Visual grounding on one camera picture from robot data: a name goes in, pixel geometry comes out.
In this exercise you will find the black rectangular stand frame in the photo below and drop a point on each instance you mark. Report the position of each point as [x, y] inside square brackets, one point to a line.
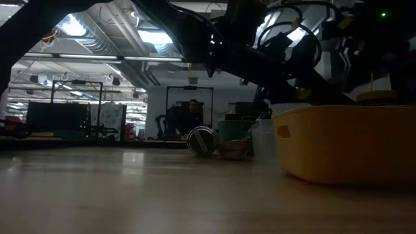
[190, 87]

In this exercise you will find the dark cabinet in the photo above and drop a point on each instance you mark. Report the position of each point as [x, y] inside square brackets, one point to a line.
[57, 117]

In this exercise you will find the white patterned cloth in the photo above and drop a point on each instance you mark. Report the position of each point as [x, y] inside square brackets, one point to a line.
[110, 117]

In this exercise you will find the black round ceiling device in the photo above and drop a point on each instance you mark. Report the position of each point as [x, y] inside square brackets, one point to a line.
[48, 36]

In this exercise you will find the person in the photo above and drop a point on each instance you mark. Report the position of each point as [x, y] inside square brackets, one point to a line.
[194, 110]

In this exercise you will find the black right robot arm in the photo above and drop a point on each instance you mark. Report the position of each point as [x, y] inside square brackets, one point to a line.
[399, 48]

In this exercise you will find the orange seasoning packet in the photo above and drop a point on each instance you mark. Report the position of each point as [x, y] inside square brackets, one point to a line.
[232, 150]

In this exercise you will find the black rig frame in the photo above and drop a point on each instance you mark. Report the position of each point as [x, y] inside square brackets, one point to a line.
[74, 82]

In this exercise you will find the long horizontal metal bar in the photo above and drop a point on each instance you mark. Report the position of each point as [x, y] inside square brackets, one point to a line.
[97, 57]

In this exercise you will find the background black robot arm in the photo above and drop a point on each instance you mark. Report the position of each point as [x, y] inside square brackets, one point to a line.
[161, 125]

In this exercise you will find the teal plastic bin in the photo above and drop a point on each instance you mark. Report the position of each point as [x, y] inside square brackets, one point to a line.
[235, 130]

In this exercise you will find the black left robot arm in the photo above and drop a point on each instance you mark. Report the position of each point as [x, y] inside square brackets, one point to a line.
[19, 32]

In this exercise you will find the red object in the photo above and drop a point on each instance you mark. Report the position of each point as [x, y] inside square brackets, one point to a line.
[13, 125]

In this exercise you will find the clear plastic container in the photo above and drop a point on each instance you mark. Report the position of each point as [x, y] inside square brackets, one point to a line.
[265, 139]

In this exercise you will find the small yellow plastic bin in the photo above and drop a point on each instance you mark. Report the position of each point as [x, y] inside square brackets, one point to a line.
[351, 146]

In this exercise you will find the gold lid spice jar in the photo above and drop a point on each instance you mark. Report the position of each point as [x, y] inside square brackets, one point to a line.
[201, 141]

